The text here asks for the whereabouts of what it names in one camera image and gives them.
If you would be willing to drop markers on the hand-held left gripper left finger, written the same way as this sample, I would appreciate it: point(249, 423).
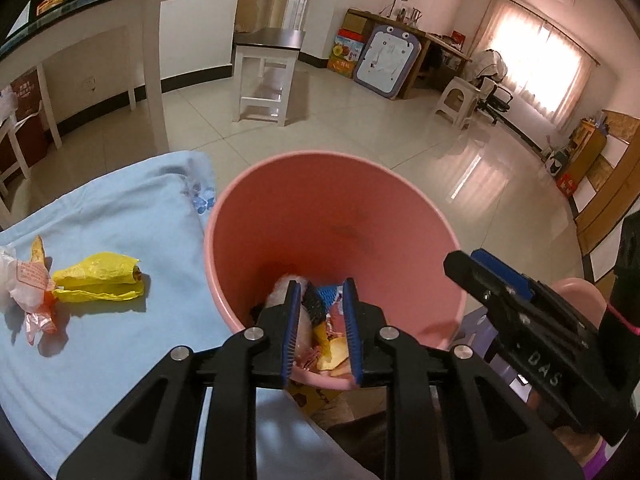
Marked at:
point(292, 330)

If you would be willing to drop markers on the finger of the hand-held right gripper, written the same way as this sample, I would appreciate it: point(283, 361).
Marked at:
point(470, 275)
point(500, 270)

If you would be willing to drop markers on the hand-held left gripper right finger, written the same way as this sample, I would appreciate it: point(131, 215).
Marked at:
point(352, 330)

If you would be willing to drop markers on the small orange wrapper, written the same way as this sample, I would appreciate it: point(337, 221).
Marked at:
point(335, 352)

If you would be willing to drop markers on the black foam net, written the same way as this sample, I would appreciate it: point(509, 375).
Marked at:
point(312, 305)

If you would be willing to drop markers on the pink plastic bucket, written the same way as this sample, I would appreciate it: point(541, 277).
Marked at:
point(325, 200)

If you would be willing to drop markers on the person's right hand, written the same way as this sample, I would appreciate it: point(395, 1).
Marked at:
point(575, 445)

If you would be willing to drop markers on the purple plastic stool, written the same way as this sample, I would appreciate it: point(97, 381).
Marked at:
point(480, 330)

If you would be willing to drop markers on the small pink basin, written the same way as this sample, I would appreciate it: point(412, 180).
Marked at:
point(582, 295)

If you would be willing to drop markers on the printed yellow carton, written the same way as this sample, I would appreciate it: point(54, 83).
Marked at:
point(310, 397)

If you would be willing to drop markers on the wooden panel cabinet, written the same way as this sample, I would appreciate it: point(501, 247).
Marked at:
point(605, 200)

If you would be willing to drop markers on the white plastic stool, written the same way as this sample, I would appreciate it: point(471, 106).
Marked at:
point(460, 95)

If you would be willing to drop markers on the black office chair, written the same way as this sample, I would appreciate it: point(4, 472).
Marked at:
point(490, 70)

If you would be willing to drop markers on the yellow plastic bag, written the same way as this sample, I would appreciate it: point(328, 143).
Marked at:
point(95, 272)

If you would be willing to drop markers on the light blue floral blanket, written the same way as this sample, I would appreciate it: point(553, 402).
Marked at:
point(125, 210)

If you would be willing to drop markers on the pale window curtain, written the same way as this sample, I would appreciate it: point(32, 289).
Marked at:
point(540, 60)

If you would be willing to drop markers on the purple framed drawing board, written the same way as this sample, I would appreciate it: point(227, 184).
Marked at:
point(387, 60)

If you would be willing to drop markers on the wooden desk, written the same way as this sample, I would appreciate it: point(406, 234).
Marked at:
point(430, 42)

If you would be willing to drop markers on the colourful fruit carton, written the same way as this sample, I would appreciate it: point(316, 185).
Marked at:
point(345, 55)

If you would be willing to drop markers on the orange yellow printed wrapper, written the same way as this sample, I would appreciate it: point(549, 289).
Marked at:
point(32, 280)

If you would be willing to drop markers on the brown cardboard box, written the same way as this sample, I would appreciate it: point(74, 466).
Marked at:
point(356, 24)

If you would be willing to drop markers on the white stool with dark top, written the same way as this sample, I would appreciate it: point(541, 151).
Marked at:
point(270, 37)

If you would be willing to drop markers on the white glass-top table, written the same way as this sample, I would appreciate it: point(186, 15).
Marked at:
point(150, 35)

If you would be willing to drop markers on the white bench with dark top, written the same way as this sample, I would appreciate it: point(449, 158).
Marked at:
point(15, 150)

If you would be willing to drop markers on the dark red carton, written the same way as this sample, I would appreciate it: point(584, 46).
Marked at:
point(27, 125)

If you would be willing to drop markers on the red box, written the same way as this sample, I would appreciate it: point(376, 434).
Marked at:
point(50, 4)

